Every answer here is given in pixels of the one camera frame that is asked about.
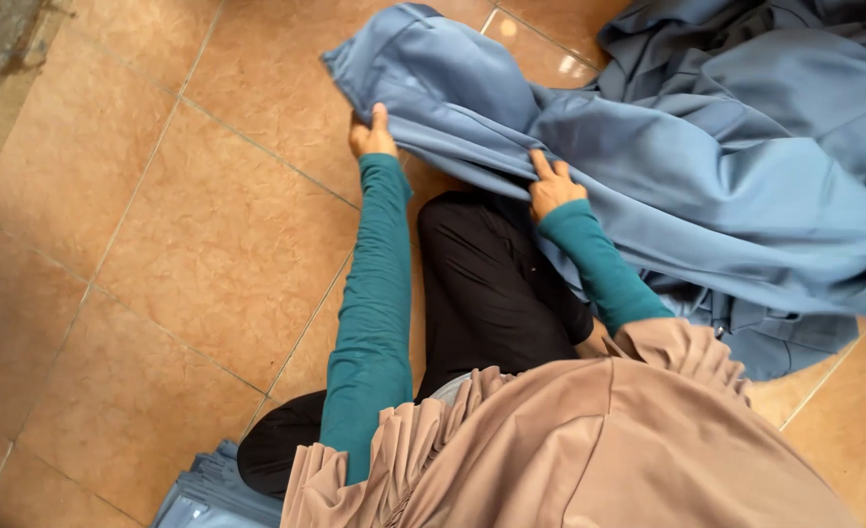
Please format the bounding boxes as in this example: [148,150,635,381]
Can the person's left hand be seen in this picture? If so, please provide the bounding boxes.
[348,103,401,161]

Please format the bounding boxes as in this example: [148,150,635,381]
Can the heap of blue garments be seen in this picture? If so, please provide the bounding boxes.
[596,0,866,193]

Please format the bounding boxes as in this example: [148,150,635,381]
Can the stack of folded blue garments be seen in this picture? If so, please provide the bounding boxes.
[150,439,286,528]

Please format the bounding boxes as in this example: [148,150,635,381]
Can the beige pleated headscarf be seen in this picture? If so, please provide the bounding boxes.
[279,317,864,528]

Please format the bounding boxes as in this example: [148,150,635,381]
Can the person's right hand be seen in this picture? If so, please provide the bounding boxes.
[527,149,590,224]

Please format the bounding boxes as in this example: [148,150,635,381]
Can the blue garment with buttons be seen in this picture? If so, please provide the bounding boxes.
[653,287,866,383]

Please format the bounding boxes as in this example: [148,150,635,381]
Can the person's black trousers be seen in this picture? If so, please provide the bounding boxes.
[237,191,596,502]

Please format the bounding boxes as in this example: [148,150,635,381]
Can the blue cloth garment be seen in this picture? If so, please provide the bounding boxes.
[321,2,866,321]

